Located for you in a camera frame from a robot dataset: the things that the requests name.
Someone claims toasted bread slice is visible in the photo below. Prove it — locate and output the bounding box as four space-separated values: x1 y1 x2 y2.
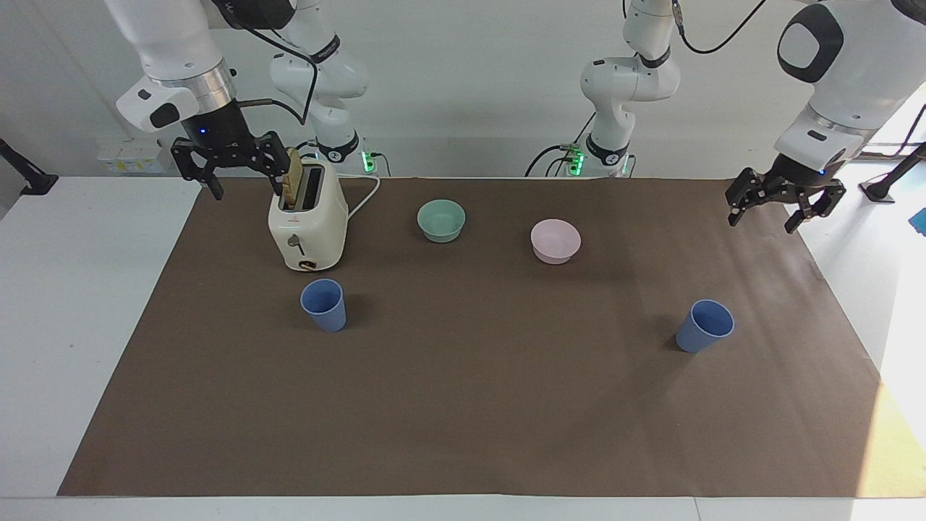
280 148 305 213

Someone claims green bowl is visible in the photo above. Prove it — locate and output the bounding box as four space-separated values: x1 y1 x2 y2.
416 199 467 244

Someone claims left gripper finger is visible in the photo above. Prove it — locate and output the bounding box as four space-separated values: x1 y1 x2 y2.
725 167 786 228
784 179 848 235

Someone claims black stand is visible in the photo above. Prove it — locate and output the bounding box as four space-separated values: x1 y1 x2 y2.
858 140 926 204
0 137 59 197

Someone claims white power strip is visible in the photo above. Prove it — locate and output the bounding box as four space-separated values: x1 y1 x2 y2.
96 137 172 175

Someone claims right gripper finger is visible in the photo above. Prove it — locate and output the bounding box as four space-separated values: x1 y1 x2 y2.
170 139 225 202
238 130 293 198

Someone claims pink bowl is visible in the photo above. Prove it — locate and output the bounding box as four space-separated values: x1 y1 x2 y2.
530 219 582 266

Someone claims blue cup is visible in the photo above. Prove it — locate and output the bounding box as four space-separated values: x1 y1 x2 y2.
675 298 736 355
300 278 348 334

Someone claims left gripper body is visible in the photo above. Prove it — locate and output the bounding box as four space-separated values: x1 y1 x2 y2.
767 153 827 192

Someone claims white toaster cord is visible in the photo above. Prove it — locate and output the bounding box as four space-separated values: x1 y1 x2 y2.
336 173 382 221

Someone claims cream toaster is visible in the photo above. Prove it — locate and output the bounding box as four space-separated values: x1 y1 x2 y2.
268 157 350 274

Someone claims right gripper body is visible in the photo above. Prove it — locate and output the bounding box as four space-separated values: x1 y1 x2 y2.
178 101 256 164

